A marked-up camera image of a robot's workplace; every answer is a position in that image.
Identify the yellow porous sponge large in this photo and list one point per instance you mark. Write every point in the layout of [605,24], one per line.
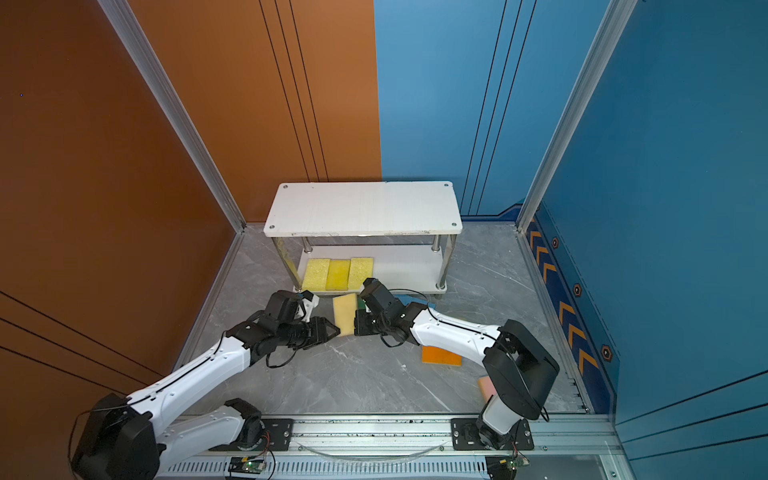
[316,274]

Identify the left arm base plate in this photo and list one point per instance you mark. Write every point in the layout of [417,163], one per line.
[273,434]

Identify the left circuit board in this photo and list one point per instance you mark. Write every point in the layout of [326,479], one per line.
[247,467]

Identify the blue sponge left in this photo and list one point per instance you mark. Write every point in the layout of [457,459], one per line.
[407,299]

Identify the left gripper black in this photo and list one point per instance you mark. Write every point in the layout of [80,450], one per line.
[321,333]

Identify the orange sponge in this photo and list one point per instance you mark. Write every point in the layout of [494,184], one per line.
[438,356]

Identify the bright yellow foam sponge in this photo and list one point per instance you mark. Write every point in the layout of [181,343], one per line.
[338,275]

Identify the right aluminium corner post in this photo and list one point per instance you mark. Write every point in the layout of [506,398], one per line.
[606,39]

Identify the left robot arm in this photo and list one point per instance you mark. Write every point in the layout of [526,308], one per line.
[139,436]

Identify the pale yellow sponge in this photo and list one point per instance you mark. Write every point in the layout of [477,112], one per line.
[344,311]

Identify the aluminium corner post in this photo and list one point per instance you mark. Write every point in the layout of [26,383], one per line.
[606,39]
[126,25]

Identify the pink sponge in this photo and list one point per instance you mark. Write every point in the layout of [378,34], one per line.
[487,388]

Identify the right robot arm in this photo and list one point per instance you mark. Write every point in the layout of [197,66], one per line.
[519,367]

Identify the circuit board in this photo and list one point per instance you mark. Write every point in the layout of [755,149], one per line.
[505,467]
[247,467]

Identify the right circuit board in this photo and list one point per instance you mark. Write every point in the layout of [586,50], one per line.
[505,467]

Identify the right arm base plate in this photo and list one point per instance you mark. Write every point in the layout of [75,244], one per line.
[472,434]

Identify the white two-tier shelf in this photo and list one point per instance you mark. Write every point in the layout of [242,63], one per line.
[409,229]

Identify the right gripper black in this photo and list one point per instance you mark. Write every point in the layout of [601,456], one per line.
[360,328]

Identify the aluminium front rail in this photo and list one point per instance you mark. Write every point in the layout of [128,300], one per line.
[419,446]

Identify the left aluminium corner post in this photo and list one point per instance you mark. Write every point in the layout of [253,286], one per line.
[126,25]

